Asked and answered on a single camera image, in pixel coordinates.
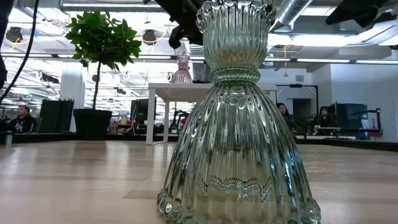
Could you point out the white perforated metal shelf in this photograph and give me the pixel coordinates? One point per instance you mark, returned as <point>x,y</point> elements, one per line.
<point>180,91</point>

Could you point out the black background monitor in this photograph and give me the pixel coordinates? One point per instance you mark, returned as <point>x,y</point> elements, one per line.
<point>140,110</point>

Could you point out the black upright panels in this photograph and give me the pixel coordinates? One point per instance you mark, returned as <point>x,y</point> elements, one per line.
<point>56,115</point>

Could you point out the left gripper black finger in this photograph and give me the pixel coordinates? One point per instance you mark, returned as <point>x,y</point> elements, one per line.
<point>178,35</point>

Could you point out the person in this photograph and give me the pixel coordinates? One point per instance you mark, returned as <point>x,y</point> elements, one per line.
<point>326,118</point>
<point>23,121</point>
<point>284,115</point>

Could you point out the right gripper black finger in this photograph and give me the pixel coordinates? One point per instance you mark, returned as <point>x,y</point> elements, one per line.
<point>339,15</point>

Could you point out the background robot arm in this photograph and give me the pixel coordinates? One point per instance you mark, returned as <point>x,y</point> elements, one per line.
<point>177,119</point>

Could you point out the pink ribbed glass candle holder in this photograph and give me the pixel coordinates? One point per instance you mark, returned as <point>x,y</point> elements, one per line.
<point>182,73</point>

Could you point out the black aluminium table frame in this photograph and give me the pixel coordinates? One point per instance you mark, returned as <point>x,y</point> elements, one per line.
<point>46,137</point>

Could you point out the green plant in black pot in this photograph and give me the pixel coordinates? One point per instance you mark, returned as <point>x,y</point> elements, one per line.
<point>102,40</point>

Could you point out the clear ribbed glass vase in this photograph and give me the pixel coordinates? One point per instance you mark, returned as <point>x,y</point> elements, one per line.
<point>237,140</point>

